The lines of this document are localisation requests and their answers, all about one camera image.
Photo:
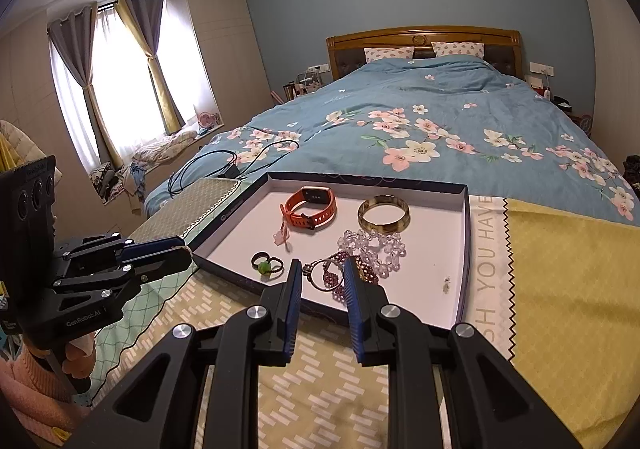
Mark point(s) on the bedside cosmetics clutter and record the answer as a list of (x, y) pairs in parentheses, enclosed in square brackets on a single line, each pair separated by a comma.
[(300, 85)]

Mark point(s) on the white wall socket panel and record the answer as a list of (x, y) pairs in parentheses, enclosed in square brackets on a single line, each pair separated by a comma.
[(318, 69), (541, 68)]

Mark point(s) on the person's left forearm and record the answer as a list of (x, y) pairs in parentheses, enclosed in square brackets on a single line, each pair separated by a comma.
[(30, 379)]

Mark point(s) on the white patterned pillow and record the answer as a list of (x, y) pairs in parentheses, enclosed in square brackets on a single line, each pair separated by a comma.
[(389, 54), (457, 49)]

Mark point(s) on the beige wardrobe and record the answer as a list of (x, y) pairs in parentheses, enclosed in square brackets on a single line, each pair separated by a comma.
[(607, 39), (215, 44)]

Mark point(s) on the person's left hand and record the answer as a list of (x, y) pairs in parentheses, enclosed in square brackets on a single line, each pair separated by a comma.
[(81, 348)]

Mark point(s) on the dark pile of clothes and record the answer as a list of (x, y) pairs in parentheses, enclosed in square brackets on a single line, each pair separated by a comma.
[(632, 171)]

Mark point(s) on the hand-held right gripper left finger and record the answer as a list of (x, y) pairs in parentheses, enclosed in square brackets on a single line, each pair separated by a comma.
[(292, 314)]

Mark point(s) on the bedside table clutter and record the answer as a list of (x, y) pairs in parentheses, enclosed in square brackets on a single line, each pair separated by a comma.
[(560, 101)]

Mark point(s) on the blue floral duvet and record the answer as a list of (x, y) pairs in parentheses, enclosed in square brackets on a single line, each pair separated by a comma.
[(450, 89)]

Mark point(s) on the navy cardboard box tray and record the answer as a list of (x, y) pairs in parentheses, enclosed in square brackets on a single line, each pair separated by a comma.
[(425, 239)]

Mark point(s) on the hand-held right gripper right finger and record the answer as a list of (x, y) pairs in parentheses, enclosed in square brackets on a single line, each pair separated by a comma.
[(352, 314)]

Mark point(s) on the white quilted jacket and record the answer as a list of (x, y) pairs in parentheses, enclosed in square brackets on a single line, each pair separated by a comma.
[(20, 144)]

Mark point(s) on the white floral bedding pile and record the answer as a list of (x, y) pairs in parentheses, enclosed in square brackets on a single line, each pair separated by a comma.
[(165, 146)]

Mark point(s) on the white sheer curtain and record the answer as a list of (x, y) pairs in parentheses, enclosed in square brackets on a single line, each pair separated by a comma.
[(117, 94)]

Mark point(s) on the grey ochre curtain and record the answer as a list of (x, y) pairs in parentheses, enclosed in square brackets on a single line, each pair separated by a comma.
[(160, 79), (70, 64)]

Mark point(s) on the patchwork patterned blanket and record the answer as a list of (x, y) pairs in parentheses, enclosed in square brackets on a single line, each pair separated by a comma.
[(565, 304)]

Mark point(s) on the orange smartwatch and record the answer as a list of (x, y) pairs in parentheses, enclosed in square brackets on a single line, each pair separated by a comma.
[(295, 216)]

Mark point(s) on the small pink fan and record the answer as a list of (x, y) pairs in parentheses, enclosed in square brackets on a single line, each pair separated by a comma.
[(209, 120)]

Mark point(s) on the wooden headboard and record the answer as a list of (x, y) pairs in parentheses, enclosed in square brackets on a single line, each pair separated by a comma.
[(425, 36)]

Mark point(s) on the small metal charm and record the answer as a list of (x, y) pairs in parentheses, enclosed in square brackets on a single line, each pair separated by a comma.
[(446, 285)]

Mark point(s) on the amber bangle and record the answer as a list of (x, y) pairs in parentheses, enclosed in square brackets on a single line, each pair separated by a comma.
[(383, 229)]

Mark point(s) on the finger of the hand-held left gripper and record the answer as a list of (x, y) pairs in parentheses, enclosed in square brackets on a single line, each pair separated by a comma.
[(150, 248), (165, 266)]

